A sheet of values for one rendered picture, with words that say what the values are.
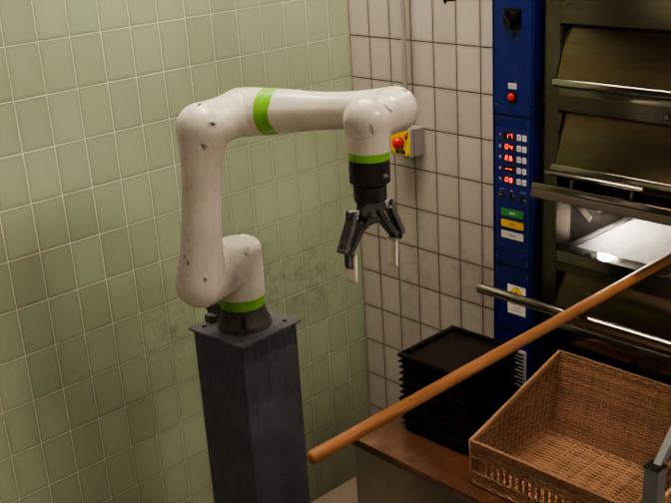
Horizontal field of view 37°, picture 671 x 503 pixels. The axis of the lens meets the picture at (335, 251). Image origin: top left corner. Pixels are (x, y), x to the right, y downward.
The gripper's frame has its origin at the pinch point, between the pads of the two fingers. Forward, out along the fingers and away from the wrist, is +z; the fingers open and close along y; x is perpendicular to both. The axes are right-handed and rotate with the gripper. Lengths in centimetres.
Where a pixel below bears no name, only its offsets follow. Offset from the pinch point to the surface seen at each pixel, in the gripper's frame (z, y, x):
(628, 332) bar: 29, -64, 30
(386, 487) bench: 102, -52, -46
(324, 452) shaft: 29.5, 30.4, 13.0
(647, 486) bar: 57, -42, 50
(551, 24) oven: -43, -101, -20
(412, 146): 0, -98, -73
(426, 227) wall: 31, -105, -73
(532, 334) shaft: 27, -43, 15
